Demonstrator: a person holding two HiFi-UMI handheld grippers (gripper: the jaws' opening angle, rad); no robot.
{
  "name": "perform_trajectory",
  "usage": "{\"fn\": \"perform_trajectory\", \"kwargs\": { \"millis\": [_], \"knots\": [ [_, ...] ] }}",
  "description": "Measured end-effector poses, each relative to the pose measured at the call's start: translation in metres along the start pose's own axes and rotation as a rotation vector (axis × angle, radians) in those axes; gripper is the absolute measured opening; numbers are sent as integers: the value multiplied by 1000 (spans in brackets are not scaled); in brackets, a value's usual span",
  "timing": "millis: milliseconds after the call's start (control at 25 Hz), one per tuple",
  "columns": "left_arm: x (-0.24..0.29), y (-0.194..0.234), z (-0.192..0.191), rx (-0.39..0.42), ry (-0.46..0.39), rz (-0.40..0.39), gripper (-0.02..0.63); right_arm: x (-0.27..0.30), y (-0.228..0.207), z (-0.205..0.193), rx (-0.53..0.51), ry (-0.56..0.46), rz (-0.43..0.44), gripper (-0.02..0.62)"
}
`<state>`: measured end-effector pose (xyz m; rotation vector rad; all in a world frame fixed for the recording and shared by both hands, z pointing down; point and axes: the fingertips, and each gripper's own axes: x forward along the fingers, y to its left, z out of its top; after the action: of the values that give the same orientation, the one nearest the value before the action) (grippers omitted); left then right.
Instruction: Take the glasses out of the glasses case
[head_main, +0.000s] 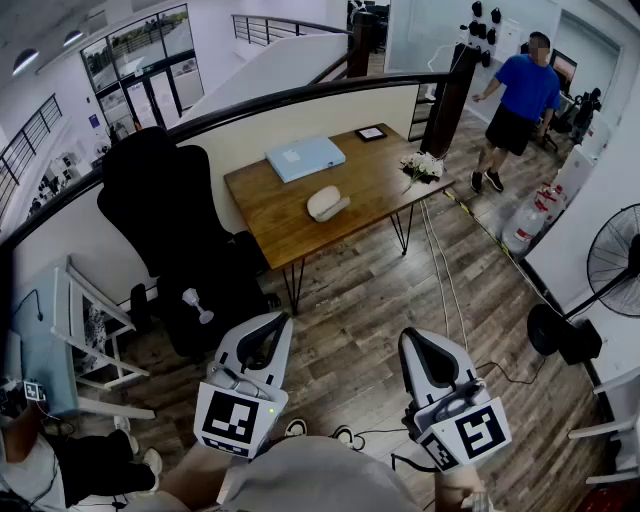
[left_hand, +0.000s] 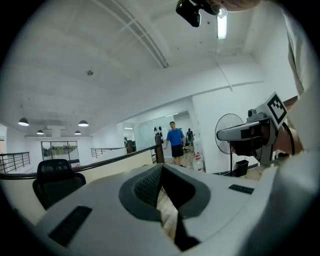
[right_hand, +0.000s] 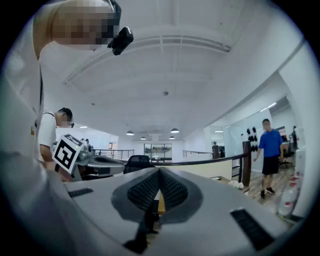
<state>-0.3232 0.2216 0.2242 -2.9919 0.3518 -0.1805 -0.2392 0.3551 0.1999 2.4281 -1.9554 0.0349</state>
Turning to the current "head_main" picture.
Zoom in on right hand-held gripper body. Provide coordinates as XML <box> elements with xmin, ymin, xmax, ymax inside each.
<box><xmin>402</xmin><ymin>381</ymin><xmax>513</xmax><ymax>474</ymax></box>

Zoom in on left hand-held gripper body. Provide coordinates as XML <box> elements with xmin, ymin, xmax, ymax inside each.
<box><xmin>193</xmin><ymin>363</ymin><xmax>290</xmax><ymax>459</ymax></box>

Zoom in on beige glasses case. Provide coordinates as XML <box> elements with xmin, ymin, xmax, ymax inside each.
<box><xmin>306</xmin><ymin>185</ymin><xmax>352</xmax><ymax>223</ymax></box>

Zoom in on person's left forearm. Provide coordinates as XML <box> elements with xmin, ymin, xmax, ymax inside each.
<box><xmin>158</xmin><ymin>442</ymin><xmax>242</xmax><ymax>512</ymax></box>

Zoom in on person's right forearm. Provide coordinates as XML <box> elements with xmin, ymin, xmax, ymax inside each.
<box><xmin>433</xmin><ymin>465</ymin><xmax>490</xmax><ymax>512</ymax></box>

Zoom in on white goblet-shaped ornament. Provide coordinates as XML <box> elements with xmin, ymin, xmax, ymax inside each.
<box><xmin>181</xmin><ymin>288</ymin><xmax>216</xmax><ymax>326</ymax></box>

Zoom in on black hairpin table leg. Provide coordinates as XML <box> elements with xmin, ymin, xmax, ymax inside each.
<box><xmin>281</xmin><ymin>258</ymin><xmax>307</xmax><ymax>317</ymax></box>
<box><xmin>388</xmin><ymin>205</ymin><xmax>415</xmax><ymax>257</ymax></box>

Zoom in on person's right shoe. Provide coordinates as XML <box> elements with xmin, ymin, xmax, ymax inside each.
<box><xmin>331</xmin><ymin>424</ymin><xmax>367</xmax><ymax>451</ymax></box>

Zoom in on person's white t-shirt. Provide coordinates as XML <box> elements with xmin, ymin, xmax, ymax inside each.
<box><xmin>132</xmin><ymin>434</ymin><xmax>426</xmax><ymax>512</ymax></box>

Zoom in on clear water jug red label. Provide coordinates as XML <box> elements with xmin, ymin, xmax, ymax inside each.
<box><xmin>531</xmin><ymin>181</ymin><xmax>570</xmax><ymax>222</ymax></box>
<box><xmin>500</xmin><ymin>201</ymin><xmax>550</xmax><ymax>257</ymax></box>

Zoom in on black office chair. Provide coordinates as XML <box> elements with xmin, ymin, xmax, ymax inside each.
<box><xmin>96</xmin><ymin>125</ymin><xmax>281</xmax><ymax>359</ymax></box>

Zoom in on black standing fan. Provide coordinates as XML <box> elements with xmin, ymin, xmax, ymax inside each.
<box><xmin>526</xmin><ymin>202</ymin><xmax>640</xmax><ymax>366</ymax></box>

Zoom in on light blue flat box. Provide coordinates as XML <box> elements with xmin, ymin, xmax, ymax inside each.
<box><xmin>264</xmin><ymin>135</ymin><xmax>347</xmax><ymax>185</ymax></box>

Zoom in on white flower bouquet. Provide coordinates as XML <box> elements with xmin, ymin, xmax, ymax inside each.
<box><xmin>398</xmin><ymin>151</ymin><xmax>446</xmax><ymax>197</ymax></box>

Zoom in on glass entrance doors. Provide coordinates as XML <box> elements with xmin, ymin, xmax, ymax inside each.
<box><xmin>79</xmin><ymin>3</ymin><xmax>206</xmax><ymax>132</ymax></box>

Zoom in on black computer monitor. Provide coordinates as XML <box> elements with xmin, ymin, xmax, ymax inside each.
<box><xmin>548</xmin><ymin>48</ymin><xmax>579</xmax><ymax>95</ymax></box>

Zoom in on black metal bar railing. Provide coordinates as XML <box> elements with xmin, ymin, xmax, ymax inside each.
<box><xmin>230</xmin><ymin>13</ymin><xmax>352</xmax><ymax>49</ymax></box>

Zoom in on group of black hanging headsets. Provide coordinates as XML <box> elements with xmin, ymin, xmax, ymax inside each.
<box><xmin>457</xmin><ymin>0</ymin><xmax>504</xmax><ymax>69</ymax></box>

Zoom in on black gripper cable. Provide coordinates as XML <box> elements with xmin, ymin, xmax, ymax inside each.
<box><xmin>390</xmin><ymin>451</ymin><xmax>437</xmax><ymax>472</ymax></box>

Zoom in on white cable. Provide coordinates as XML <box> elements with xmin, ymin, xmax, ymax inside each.
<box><xmin>418</xmin><ymin>197</ymin><xmax>472</xmax><ymax>354</ymax></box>

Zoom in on dark wooden post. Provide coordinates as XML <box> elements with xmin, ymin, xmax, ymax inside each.
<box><xmin>419</xmin><ymin>42</ymin><xmax>482</xmax><ymax>159</ymax></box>

